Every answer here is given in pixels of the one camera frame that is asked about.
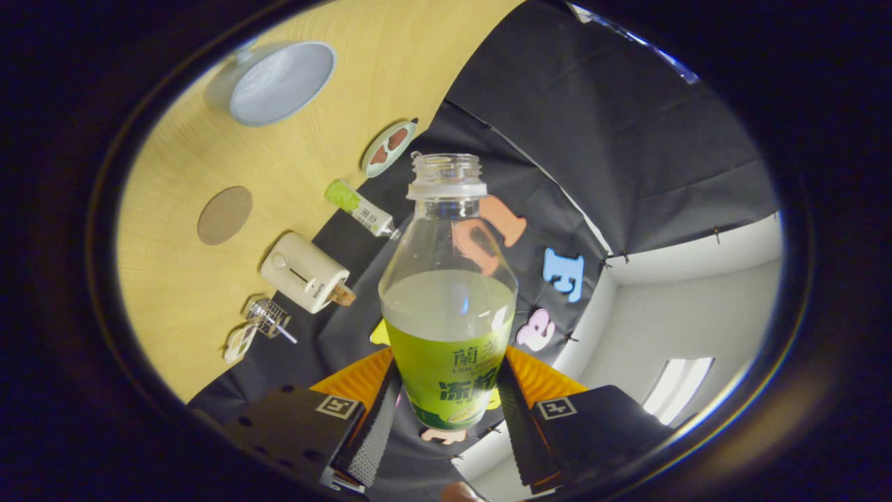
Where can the wooden table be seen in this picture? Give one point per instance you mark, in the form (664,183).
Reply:
(174,293)

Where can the green label juice bottle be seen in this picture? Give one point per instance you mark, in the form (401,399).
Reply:
(449,376)

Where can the round brown coaster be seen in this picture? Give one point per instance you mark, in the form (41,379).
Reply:
(224,216)

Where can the white divided dish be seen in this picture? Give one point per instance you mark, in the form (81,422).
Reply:
(239,344)

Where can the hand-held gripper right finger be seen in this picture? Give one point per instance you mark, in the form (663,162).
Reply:
(523,439)

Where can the pale grey cup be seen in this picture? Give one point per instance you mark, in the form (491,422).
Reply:
(279,84)

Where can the capped green label bottle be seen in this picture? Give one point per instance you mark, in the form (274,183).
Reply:
(355,206)

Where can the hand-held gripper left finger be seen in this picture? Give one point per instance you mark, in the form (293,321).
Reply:
(376,432)

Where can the white toaster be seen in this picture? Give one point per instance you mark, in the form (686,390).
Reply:
(300,272)

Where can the brown food piece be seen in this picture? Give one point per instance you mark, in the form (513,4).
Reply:
(397,139)
(378,155)

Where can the brown bread slice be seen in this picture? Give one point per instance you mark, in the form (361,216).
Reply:
(343,295)

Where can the ceiling light panel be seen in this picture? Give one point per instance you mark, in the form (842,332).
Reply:
(679,387)

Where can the purple striped straw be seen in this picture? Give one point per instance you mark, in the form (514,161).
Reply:
(287,337)

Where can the pale green plate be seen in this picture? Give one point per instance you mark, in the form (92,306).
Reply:
(369,169)

